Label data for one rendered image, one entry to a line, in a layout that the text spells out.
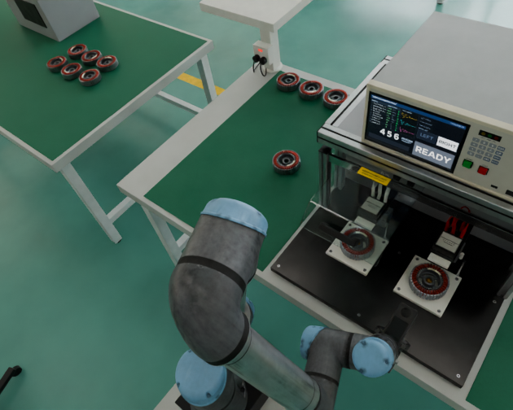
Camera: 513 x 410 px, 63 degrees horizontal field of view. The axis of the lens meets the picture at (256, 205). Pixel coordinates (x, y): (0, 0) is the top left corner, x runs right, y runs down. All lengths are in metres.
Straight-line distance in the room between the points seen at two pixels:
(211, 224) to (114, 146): 2.60
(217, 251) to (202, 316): 0.10
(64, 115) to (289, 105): 1.11
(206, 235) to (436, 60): 0.81
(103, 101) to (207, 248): 1.74
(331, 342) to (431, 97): 0.62
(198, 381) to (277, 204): 0.80
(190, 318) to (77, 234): 2.22
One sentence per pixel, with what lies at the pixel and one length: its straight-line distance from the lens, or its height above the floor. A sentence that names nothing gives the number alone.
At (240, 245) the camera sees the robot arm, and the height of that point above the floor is 1.46.
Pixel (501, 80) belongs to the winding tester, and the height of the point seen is 1.32.
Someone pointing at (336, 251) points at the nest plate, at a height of 0.78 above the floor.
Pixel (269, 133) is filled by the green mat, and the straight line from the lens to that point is 1.85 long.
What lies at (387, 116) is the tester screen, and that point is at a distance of 1.18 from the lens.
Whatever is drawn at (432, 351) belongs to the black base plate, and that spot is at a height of 0.77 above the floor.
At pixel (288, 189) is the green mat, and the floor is 0.75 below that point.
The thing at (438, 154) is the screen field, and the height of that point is 1.17.
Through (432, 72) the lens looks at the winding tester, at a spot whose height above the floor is 1.32.
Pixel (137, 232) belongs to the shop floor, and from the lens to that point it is 2.64.
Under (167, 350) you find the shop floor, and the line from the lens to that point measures 2.24.
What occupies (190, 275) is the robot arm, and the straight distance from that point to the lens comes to 0.63.
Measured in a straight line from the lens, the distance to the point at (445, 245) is 1.33.
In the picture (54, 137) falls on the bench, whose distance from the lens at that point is 2.24.
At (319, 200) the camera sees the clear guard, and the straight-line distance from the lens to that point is 1.19.
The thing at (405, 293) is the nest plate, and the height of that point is 0.78.
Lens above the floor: 2.01
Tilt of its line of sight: 52 degrees down
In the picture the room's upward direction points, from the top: 12 degrees counter-clockwise
